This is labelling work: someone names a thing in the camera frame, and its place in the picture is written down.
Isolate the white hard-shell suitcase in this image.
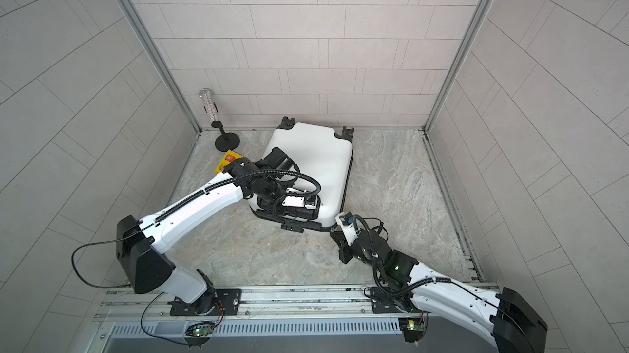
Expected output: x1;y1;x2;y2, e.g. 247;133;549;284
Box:
262;117;354;233

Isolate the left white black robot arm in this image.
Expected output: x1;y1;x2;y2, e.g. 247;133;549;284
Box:
116;148;322;313

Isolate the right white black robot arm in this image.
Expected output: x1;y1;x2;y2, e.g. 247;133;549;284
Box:
330;225;548;352

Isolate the yellow triangular block holder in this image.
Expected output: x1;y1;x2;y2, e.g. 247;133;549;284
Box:
215;150;242;174

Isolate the black stand with clear tube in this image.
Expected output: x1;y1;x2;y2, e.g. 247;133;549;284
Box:
199;88;240;152

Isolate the right circuit board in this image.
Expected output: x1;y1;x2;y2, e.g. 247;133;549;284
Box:
398;318;426;343

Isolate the circuit board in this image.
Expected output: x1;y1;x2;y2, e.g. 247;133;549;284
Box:
185;321;216;338
398;318;426;343

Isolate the left circuit board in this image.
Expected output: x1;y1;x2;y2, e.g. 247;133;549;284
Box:
185;321;216;338

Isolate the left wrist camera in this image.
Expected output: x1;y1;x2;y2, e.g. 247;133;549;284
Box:
282;196;319;210

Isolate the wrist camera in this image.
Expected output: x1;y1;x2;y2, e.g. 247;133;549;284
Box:
335;212;358;246
282;196;319;210

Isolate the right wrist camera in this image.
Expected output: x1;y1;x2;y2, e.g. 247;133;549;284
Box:
335;212;358;246

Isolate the aluminium mounting rail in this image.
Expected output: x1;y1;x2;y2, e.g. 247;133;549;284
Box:
92;281;509;324

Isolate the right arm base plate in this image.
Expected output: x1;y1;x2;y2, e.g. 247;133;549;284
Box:
363;287;423;314

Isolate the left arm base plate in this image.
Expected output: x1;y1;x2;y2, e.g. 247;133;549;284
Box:
168;288;242;316

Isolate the left black power cable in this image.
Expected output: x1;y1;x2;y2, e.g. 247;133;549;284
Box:
70;234;143;290

